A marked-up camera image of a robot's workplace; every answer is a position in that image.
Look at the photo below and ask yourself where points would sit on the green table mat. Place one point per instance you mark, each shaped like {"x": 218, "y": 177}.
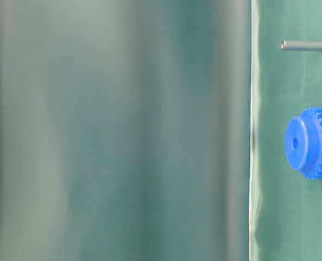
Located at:
{"x": 285, "y": 208}

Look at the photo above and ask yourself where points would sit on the grey metal shaft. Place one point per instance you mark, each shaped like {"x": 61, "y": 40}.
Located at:
{"x": 292, "y": 45}

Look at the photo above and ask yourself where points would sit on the blue plastic gear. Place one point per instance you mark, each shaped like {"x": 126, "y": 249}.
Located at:
{"x": 303, "y": 143}

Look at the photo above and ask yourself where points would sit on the green backdrop curtain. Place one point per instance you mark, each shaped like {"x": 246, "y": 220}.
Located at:
{"x": 124, "y": 130}

